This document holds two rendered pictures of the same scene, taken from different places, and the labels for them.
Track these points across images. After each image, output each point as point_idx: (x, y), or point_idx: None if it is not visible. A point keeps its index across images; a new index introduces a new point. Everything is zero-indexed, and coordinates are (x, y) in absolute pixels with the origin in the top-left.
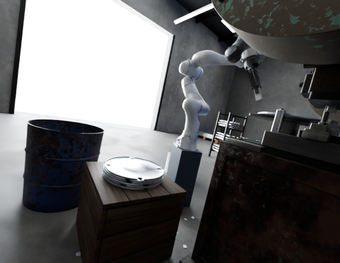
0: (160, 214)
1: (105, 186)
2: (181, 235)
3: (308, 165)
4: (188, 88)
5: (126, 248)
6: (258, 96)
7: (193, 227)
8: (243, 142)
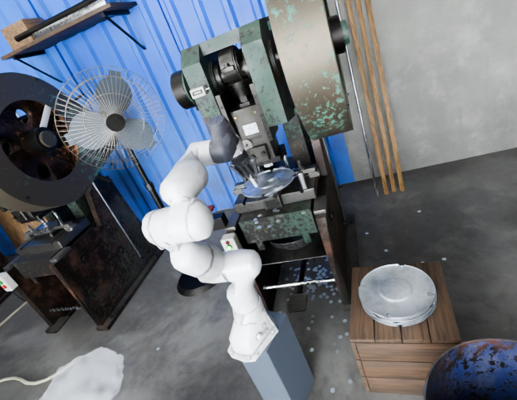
0: None
1: (435, 281)
2: (336, 332)
3: (319, 187)
4: (218, 251)
5: None
6: (256, 181)
7: (313, 336)
8: (325, 201)
